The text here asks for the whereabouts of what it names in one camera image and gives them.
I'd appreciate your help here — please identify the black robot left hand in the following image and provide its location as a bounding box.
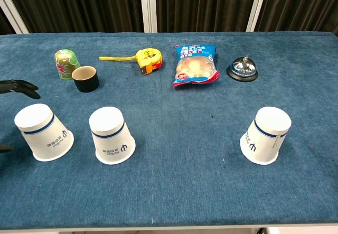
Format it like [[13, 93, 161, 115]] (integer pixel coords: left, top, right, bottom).
[[0, 79, 41, 154]]

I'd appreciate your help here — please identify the green gold nesting doll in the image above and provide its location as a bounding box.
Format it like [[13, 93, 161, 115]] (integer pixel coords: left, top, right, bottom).
[[54, 49, 81, 81]]

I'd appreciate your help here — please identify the blue table cloth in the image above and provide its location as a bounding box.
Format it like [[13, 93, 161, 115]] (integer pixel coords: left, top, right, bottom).
[[0, 31, 338, 230]]

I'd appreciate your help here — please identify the blue bread bag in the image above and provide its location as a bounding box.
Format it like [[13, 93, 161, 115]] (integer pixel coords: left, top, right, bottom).
[[173, 43, 221, 87]]

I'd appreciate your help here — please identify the white paper cup blue stripe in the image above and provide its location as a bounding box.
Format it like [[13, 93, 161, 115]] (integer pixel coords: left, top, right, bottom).
[[88, 106, 137, 165], [239, 106, 293, 166], [14, 103, 75, 162]]

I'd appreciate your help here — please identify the black nesting doll base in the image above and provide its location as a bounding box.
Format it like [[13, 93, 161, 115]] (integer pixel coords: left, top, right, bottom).
[[71, 65, 100, 93]]

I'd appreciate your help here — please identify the dark pleated curtain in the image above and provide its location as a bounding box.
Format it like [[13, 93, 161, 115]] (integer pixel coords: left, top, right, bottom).
[[254, 0, 338, 37], [155, 0, 261, 33], [2, 0, 145, 34]]

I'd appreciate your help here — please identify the white frame post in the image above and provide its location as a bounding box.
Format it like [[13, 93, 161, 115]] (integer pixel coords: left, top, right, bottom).
[[0, 0, 30, 35], [245, 0, 269, 32], [138, 0, 158, 33]]

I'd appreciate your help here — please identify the silver call bell black base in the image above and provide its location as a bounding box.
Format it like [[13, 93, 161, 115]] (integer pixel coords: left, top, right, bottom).
[[226, 55, 259, 83]]

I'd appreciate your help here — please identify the yellow tape measure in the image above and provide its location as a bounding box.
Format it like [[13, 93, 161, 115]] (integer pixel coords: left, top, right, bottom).
[[99, 48, 163, 76]]

